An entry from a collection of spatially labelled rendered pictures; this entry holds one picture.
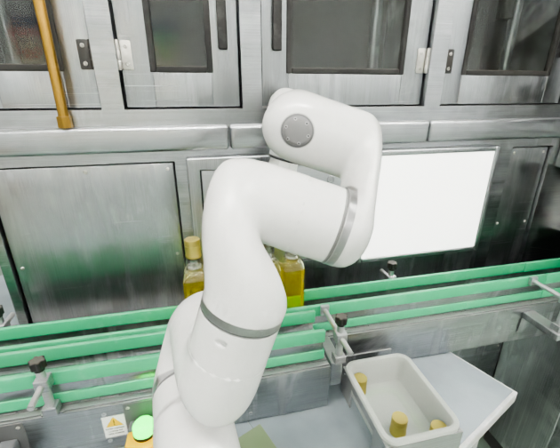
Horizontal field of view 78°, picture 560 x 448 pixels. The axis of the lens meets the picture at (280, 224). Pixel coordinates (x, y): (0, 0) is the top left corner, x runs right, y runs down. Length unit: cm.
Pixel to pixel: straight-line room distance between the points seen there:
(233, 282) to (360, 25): 82
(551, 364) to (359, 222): 130
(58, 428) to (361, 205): 76
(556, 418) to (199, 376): 143
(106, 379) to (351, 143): 67
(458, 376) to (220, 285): 90
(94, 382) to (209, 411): 50
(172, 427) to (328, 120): 38
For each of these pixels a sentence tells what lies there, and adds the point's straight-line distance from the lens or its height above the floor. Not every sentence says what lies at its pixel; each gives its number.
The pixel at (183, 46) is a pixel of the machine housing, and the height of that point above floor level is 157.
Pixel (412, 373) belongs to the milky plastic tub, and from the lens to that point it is 98.
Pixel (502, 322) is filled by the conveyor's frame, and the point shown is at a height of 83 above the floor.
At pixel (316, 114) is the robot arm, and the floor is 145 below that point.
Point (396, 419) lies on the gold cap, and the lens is 89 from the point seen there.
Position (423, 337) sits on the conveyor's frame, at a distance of 110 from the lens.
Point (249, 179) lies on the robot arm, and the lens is 33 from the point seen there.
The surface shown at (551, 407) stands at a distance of 165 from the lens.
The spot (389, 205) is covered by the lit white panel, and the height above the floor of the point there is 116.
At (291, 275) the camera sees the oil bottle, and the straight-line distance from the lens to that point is 85.
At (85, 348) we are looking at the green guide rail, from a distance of 90.
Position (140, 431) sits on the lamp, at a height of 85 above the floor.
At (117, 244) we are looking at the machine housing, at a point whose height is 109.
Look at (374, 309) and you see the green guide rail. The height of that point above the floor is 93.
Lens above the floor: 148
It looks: 21 degrees down
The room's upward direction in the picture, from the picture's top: straight up
